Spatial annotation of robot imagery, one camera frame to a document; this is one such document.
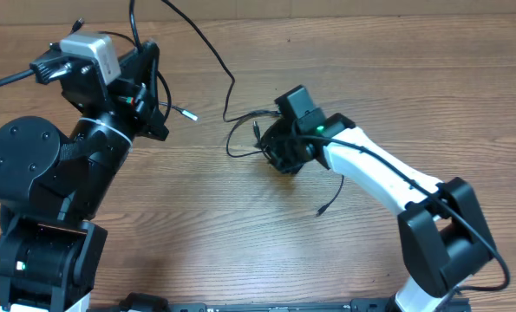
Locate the black cable bundle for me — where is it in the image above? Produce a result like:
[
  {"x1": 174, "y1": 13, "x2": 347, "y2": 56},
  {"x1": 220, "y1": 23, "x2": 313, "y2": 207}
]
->
[{"x1": 225, "y1": 110, "x2": 345, "y2": 218}]

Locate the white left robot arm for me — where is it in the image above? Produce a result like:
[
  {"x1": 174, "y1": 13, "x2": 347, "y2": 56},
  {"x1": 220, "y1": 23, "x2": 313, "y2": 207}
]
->
[{"x1": 0, "y1": 42, "x2": 168, "y2": 311}]

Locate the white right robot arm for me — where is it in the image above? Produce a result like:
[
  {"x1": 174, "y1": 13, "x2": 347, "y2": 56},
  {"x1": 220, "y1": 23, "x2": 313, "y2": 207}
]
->
[{"x1": 256, "y1": 86, "x2": 511, "y2": 311}]

